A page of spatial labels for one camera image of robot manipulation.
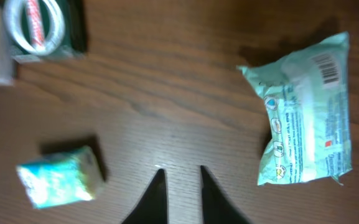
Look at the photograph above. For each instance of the green tissue pack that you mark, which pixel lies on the green tissue pack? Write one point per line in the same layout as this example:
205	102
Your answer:
61	178

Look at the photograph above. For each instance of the mint green snack pouch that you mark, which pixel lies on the mint green snack pouch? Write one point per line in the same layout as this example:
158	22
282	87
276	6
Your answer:
305	94

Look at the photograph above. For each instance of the round green white item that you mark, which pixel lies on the round green white item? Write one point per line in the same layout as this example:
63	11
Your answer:
46	29

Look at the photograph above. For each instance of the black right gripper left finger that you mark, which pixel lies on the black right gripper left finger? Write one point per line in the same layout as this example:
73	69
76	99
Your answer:
152	208

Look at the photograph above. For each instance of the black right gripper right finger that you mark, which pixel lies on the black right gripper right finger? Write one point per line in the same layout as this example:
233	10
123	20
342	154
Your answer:
216	208

